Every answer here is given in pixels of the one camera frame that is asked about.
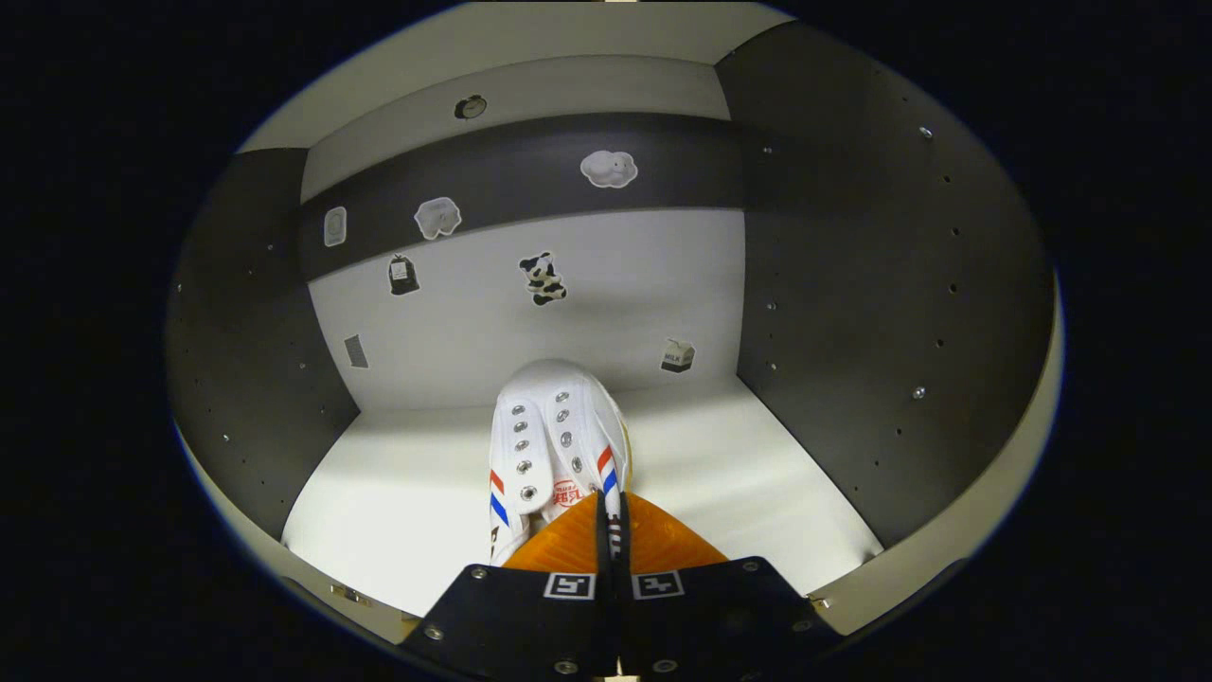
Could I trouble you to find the white shoe cabinet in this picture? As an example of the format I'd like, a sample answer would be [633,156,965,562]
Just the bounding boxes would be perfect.
[166,0,1066,664]

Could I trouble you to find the white striped canvas shoe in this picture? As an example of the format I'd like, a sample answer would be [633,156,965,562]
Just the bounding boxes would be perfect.
[488,358,633,567]

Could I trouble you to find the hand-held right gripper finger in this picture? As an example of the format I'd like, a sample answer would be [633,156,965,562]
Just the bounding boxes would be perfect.
[615,491,844,679]
[398,491,618,678]

